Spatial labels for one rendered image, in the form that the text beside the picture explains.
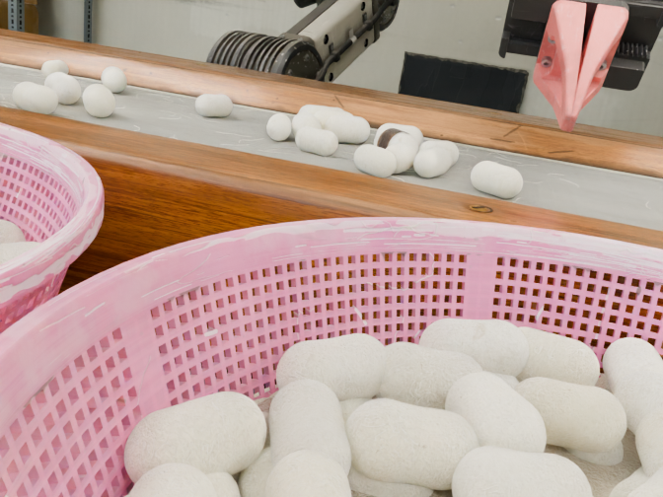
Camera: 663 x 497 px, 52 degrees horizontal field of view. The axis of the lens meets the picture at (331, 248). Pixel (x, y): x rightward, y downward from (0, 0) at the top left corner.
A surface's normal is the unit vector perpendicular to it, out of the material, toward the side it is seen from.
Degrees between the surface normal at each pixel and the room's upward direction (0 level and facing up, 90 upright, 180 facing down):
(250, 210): 90
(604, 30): 61
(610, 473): 0
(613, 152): 45
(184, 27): 90
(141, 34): 90
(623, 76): 130
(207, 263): 75
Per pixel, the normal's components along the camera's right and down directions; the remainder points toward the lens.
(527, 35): -0.26, 0.82
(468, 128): -0.07, -0.47
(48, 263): 0.98, 0.17
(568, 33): -0.14, -0.20
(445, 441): 0.25, -0.43
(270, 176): 0.14, -0.94
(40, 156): -0.60, -0.10
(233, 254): 0.79, 0.04
